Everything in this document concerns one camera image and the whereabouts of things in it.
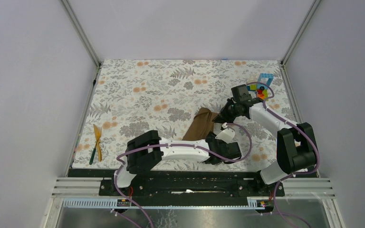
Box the dark green utensil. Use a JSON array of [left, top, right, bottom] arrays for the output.
[[89, 139, 100, 165]]

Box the colourful toy block structure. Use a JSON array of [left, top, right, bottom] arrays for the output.
[[247, 73, 274, 100]]

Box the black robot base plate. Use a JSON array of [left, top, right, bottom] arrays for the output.
[[67, 169, 317, 207]]

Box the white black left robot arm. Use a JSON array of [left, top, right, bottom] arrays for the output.
[[110, 129, 242, 195]]

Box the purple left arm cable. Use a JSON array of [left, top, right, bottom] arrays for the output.
[[113, 123, 254, 228]]

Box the floral patterned table mat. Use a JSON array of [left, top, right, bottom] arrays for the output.
[[72, 60, 295, 169]]

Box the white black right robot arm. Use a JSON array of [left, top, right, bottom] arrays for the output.
[[213, 85, 320, 196]]

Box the yellow plastic fork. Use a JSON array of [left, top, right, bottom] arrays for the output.
[[93, 124, 102, 162]]

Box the brown cloth napkin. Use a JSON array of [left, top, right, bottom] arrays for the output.
[[182, 107, 218, 141]]

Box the white slotted cable duct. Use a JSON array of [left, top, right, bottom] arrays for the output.
[[63, 197, 274, 210]]

